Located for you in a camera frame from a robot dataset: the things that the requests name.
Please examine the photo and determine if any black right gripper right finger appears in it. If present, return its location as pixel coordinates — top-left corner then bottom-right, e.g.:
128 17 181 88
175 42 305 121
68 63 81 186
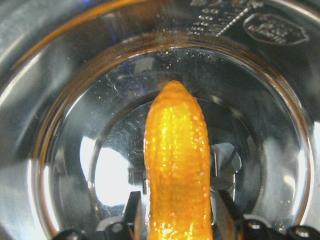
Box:
215 190 244 240

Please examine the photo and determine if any pale green electric pot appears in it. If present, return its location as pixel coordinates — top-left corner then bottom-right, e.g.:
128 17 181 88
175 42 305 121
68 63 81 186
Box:
0 0 320 240

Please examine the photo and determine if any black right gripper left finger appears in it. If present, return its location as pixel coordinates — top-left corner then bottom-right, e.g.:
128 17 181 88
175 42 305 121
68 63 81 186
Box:
123 191 142 240

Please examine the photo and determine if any yellow corn cob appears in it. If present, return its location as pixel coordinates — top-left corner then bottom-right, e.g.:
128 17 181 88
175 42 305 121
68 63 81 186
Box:
144 80 213 240

